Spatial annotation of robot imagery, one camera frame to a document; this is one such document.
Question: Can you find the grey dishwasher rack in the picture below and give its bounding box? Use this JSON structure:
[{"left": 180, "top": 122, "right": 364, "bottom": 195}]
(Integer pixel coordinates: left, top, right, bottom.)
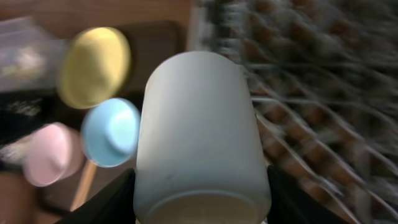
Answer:
[{"left": 188, "top": 1, "right": 397, "bottom": 223}]

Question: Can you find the yellow plate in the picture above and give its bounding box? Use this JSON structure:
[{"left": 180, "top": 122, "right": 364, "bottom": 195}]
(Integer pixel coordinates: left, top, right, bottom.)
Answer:
[{"left": 57, "top": 27, "right": 132, "bottom": 110}]

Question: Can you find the clear plastic waste bin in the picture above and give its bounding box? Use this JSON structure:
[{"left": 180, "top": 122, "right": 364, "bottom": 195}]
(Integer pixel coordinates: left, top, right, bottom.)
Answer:
[{"left": 1, "top": 17, "right": 67, "bottom": 93}]

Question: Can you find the dark brown serving tray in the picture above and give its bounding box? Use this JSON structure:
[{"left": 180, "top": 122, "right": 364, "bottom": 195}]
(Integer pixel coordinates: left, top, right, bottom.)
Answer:
[{"left": 39, "top": 21, "right": 183, "bottom": 216}]

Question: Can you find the black waste bin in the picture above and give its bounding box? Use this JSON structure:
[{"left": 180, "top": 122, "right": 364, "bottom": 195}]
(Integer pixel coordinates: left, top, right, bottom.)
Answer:
[{"left": 0, "top": 88, "right": 85, "bottom": 172}]

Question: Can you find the pink white bowl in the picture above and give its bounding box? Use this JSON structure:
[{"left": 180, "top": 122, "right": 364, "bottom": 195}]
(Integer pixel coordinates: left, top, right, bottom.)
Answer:
[{"left": 22, "top": 123, "right": 85, "bottom": 187}]

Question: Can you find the white green cup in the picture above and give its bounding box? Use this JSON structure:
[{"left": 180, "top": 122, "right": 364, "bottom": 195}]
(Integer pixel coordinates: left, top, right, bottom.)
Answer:
[{"left": 134, "top": 51, "right": 271, "bottom": 224}]

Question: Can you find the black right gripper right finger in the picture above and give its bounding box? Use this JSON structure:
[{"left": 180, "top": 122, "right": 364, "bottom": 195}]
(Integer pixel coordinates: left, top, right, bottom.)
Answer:
[{"left": 267, "top": 165, "right": 348, "bottom": 224}]

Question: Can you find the light blue bowl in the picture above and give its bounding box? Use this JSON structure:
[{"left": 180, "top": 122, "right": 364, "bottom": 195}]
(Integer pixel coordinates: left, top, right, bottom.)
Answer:
[{"left": 81, "top": 98, "right": 141, "bottom": 167}]

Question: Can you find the wooden chopstick left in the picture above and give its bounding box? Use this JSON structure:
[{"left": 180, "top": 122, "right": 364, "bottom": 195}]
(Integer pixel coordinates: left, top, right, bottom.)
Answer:
[{"left": 70, "top": 161, "right": 96, "bottom": 212}]

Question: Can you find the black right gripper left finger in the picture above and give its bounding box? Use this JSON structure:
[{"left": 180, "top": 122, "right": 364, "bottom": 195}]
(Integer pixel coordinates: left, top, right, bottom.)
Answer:
[{"left": 57, "top": 168, "right": 136, "bottom": 224}]

